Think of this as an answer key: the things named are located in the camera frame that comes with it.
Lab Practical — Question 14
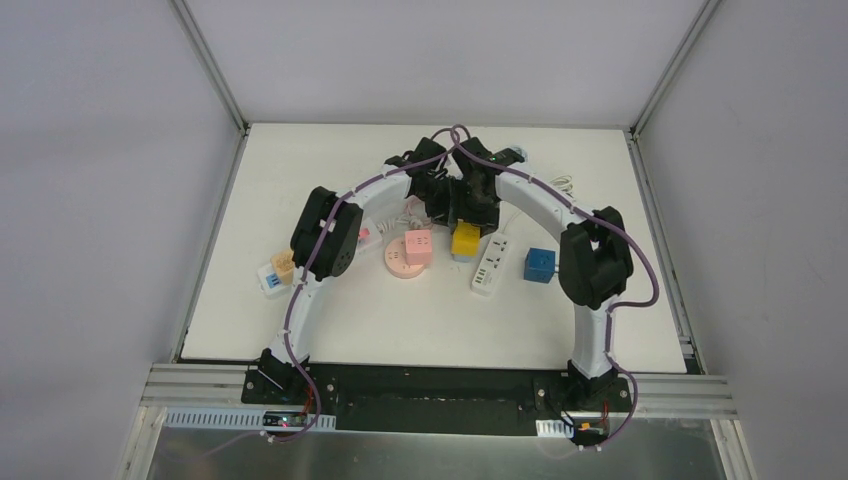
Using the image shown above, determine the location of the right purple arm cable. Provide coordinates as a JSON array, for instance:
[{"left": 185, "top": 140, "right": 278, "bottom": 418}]
[{"left": 450, "top": 124, "right": 661, "bottom": 458}]

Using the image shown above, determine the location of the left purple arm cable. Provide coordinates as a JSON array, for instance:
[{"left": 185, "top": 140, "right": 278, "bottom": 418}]
[{"left": 263, "top": 125, "right": 465, "bottom": 444}]

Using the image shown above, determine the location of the white cable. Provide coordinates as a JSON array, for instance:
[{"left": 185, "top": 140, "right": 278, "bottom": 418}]
[{"left": 503, "top": 174, "right": 576, "bottom": 230}]

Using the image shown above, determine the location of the beige cube plug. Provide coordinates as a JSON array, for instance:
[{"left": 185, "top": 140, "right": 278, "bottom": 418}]
[{"left": 270, "top": 249, "right": 295, "bottom": 286}]

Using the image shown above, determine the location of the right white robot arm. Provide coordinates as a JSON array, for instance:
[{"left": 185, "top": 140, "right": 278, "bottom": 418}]
[{"left": 453, "top": 137, "right": 633, "bottom": 410}]

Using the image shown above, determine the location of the pink cube plug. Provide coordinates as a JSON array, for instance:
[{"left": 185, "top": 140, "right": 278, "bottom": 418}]
[{"left": 404, "top": 229, "right": 433, "bottom": 266}]

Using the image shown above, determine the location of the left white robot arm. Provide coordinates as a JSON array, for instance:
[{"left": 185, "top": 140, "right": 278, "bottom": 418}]
[{"left": 258, "top": 137, "right": 449, "bottom": 405}]

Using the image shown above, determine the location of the round pink socket base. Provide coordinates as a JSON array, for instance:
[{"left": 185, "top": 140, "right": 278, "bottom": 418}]
[{"left": 383, "top": 237, "right": 426, "bottom": 279}]

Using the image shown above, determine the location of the small white power strip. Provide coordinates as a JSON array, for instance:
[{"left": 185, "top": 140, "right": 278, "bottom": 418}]
[{"left": 470, "top": 232, "right": 513, "bottom": 297}]

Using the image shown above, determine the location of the blue cube plug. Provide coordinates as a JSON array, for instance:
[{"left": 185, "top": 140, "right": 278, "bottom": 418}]
[{"left": 523, "top": 247, "right": 558, "bottom": 284}]

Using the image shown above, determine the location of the long white power strip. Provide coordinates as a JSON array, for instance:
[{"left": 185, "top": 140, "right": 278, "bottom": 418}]
[{"left": 257, "top": 218, "right": 391, "bottom": 298}]

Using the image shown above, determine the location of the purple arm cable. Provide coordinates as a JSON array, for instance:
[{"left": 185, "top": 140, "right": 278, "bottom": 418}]
[
  {"left": 450, "top": 124, "right": 661, "bottom": 458},
  {"left": 263, "top": 125, "right": 465, "bottom": 444}
]

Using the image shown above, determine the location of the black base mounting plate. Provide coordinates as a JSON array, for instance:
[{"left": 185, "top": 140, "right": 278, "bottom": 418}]
[{"left": 273, "top": 363, "right": 614, "bottom": 436}]

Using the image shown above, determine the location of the yellow cube plug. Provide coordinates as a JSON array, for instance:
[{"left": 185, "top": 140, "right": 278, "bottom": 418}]
[{"left": 451, "top": 221, "right": 481, "bottom": 258}]

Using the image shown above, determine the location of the aluminium frame rail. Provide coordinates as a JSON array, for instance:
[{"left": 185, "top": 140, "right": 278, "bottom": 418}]
[{"left": 141, "top": 364, "right": 739, "bottom": 420}]

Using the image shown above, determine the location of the light blue power strip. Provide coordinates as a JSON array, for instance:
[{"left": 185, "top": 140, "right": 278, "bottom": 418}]
[{"left": 451, "top": 253, "right": 474, "bottom": 264}]

